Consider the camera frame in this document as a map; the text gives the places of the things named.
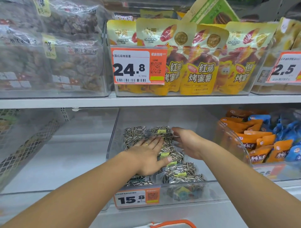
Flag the person's right hand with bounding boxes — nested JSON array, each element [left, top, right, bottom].
[[171, 127, 219, 161]]

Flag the person's left hand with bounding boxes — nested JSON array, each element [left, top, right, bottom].
[[121, 135, 173, 177]]

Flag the sunflower seed packets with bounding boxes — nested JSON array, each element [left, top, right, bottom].
[[123, 126, 207, 202]]

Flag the white store shelf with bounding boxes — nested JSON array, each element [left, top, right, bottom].
[[0, 0, 301, 228]]

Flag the white orange shopping basket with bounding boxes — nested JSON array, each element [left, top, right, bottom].
[[149, 220, 197, 228]]

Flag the person's right forearm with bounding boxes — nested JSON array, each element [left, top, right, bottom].
[[202, 145, 301, 228]]

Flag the person's left forearm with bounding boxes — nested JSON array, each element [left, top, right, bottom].
[[0, 151, 141, 228]]

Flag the bin of yellow snacks 2.5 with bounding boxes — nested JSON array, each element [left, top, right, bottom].
[[251, 17, 301, 95]]

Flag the orange white price tag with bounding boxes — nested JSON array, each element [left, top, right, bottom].
[[266, 51, 301, 83], [110, 47, 168, 86], [114, 187, 161, 209], [255, 164, 287, 181]]

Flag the stack of yellow snack bags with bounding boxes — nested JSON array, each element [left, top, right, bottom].
[[107, 9, 280, 96]]

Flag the empty clear plastic bin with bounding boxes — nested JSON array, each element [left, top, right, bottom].
[[0, 107, 120, 210]]

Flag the clear bin of nut bags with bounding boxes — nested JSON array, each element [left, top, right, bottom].
[[0, 0, 107, 92]]

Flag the green beige snack bag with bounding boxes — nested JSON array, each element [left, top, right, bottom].
[[182, 0, 241, 25]]

